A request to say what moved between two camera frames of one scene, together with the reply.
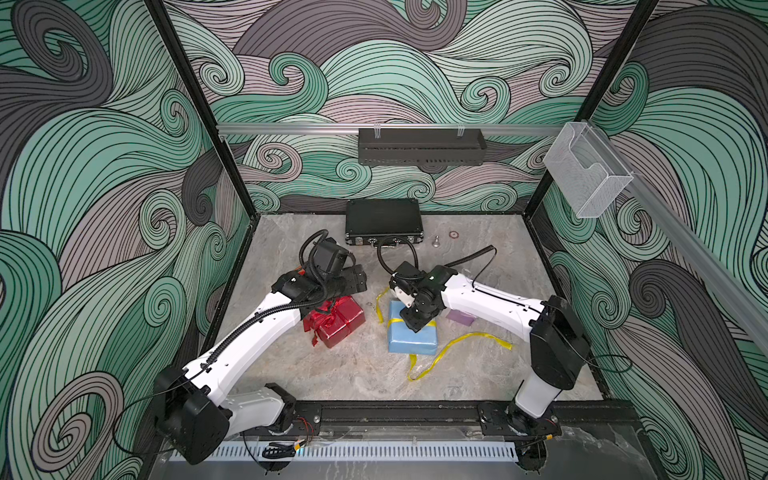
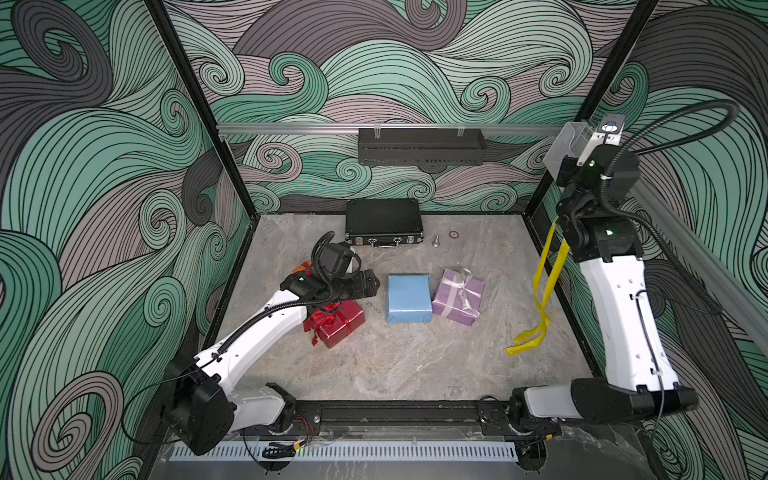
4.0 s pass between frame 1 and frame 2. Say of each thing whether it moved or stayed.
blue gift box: moved
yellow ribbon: moved
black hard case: stayed
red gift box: stayed
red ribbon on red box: stayed
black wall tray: stayed
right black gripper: moved
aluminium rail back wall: stayed
